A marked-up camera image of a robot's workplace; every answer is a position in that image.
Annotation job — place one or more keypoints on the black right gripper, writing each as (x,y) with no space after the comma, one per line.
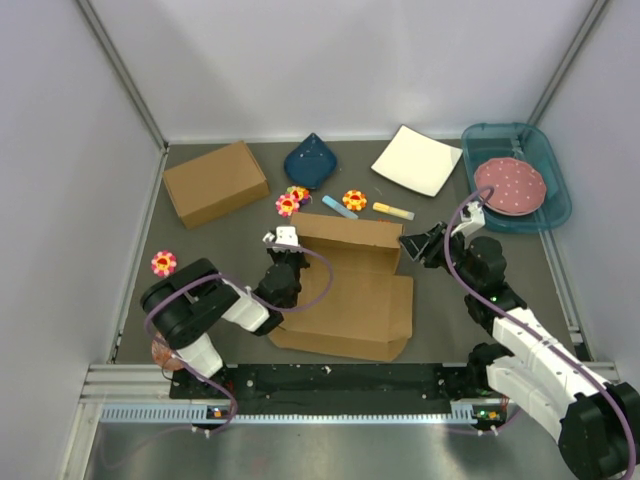
(415,244)

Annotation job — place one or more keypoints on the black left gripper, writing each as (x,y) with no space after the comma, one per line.
(300,256)

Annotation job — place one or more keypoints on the brown cardboard box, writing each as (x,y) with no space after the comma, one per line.
(367,313)
(215,184)

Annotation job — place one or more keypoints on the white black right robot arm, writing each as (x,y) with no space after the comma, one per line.
(594,422)

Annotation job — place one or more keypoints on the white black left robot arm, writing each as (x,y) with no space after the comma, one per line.
(185,305)

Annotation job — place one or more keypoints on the closed brown cardboard box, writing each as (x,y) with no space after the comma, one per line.
(215,184)

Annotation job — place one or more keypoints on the yellow chalk stick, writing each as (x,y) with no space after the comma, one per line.
(393,211)

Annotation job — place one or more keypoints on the pink flower plush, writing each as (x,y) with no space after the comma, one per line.
(163,263)
(287,204)

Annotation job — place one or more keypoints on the rainbow flower plush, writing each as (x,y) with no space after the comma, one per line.
(301,194)

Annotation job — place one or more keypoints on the blue chalk stick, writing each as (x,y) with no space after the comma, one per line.
(338,207)

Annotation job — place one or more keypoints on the orange flower plush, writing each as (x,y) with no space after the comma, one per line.
(354,200)

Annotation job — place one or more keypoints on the white square plate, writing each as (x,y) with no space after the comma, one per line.
(417,162)

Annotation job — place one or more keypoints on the dark blue ceramic bowl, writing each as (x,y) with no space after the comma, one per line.
(311,163)

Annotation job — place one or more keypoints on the pink dotted plate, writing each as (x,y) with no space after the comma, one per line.
(518,188)

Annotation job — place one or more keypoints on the teal plastic bin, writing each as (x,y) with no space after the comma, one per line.
(484,141)

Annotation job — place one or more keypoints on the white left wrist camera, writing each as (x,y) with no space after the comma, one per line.
(282,238)

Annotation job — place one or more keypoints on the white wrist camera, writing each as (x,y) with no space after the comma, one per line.
(282,238)
(472,219)

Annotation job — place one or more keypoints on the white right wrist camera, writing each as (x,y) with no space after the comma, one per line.
(472,219)

